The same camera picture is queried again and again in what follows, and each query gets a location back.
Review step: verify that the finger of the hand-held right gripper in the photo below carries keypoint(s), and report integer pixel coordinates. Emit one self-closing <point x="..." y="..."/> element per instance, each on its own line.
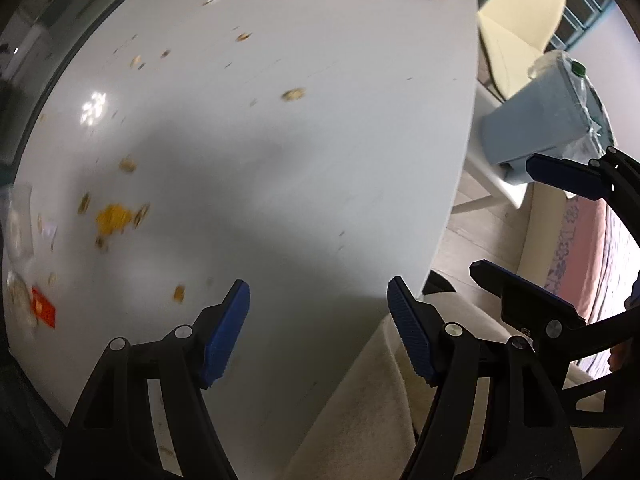
<point x="565" y="176"/>
<point x="532" y="296"/>

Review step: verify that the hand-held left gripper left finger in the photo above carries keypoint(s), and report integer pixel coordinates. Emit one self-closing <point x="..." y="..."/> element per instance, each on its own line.
<point x="227" y="332"/>

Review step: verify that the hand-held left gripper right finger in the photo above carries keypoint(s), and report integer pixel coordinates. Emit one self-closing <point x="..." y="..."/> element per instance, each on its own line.
<point x="412" y="332"/>

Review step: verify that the blue-grey lined trash bin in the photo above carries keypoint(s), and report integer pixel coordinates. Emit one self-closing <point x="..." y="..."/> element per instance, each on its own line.
<point x="535" y="120"/>

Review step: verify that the red snack wrapper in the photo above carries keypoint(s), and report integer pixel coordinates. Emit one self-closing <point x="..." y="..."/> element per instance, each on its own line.
<point x="42" y="307"/>

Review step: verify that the pink printed blanket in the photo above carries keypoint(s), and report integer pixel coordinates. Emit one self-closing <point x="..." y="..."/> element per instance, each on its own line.
<point x="595" y="260"/>

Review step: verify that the cream seat cushion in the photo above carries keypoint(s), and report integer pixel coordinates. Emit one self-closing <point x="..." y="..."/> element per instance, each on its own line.
<point x="365" y="400"/>

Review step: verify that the clear bottle green cap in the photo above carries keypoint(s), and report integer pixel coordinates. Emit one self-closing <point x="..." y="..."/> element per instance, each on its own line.
<point x="578" y="67"/>

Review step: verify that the cream chair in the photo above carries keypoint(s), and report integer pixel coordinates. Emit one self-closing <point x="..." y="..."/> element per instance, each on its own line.
<point x="520" y="20"/>

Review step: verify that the yellow crumpled wrapper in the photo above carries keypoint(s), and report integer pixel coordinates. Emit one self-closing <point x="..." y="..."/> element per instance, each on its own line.
<point x="112" y="217"/>

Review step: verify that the plastic bag of nuts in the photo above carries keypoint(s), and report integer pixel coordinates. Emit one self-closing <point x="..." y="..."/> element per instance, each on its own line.
<point x="20" y="300"/>

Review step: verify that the clear plastic bag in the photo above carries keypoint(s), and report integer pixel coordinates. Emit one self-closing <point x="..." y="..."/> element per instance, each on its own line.
<point x="17" y="220"/>

